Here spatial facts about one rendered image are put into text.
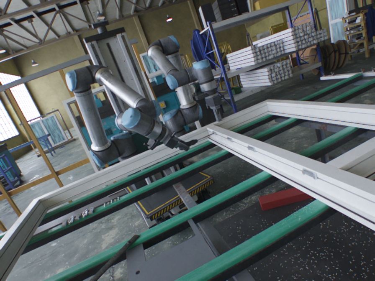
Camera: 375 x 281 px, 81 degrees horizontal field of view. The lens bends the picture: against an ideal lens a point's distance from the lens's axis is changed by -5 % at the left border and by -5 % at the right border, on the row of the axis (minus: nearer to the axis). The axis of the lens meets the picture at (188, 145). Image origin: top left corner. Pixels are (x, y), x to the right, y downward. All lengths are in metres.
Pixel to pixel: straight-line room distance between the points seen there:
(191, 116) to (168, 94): 2.95
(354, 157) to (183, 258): 0.51
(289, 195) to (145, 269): 0.71
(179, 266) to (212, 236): 0.14
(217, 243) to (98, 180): 0.84
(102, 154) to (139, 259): 1.22
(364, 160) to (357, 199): 0.16
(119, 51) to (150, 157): 1.13
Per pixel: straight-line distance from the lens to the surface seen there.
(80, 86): 1.59
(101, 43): 2.16
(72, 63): 3.50
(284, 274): 0.88
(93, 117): 1.68
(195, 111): 2.02
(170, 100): 4.94
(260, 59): 5.32
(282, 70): 5.49
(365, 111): 1.06
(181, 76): 1.40
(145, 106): 1.19
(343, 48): 7.28
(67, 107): 3.42
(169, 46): 1.92
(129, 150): 1.89
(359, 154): 0.72
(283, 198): 1.11
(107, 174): 1.33
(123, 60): 2.15
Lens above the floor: 1.27
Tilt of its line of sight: 17 degrees down
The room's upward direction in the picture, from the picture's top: 20 degrees counter-clockwise
